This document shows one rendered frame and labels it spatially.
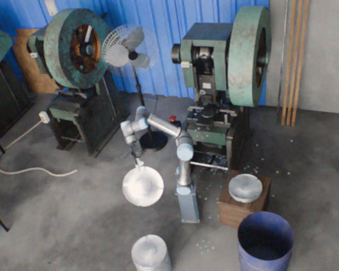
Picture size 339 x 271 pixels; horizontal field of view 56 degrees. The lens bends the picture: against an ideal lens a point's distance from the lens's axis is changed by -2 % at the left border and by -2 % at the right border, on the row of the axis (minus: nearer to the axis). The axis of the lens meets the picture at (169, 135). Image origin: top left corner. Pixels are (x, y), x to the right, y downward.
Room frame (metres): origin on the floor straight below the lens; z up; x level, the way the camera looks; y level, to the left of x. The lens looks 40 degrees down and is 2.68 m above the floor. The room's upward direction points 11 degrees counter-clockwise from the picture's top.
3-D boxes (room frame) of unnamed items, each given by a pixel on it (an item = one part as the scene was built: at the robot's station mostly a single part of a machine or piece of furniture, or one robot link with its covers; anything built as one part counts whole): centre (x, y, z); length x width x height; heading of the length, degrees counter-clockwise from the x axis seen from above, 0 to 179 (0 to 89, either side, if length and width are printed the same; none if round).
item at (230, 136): (2.57, -0.77, 0.45); 0.92 x 0.12 x 0.90; 151
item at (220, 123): (2.58, -0.47, 0.68); 0.45 x 0.30 x 0.06; 61
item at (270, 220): (1.27, -0.55, 0.24); 0.42 x 0.42 x 0.48
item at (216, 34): (2.71, -0.54, 0.83); 0.79 x 0.43 x 1.34; 151
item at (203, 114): (2.43, -0.38, 0.72); 0.25 x 0.14 x 0.14; 151
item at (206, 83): (2.55, -0.44, 1.04); 0.17 x 0.15 x 0.30; 151
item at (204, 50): (2.58, -0.47, 1.27); 0.21 x 0.12 x 0.34; 151
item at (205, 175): (2.46, -0.40, 0.14); 0.59 x 0.10 x 0.05; 151
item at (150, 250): (1.43, 0.35, 0.32); 0.29 x 0.29 x 0.01
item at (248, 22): (2.51, -0.81, 1.33); 1.03 x 0.28 x 0.82; 151
